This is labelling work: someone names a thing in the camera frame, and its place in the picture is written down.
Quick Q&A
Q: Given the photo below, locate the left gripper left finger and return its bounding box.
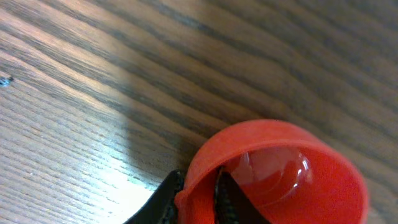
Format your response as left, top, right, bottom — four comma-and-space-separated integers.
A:
124, 170, 184, 224

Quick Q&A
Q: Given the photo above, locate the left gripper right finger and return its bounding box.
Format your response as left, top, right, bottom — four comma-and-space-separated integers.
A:
214, 167, 271, 224

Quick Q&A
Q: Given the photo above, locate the red plastic measuring scoop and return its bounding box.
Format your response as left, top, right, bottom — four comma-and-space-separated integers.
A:
175, 119, 369, 223

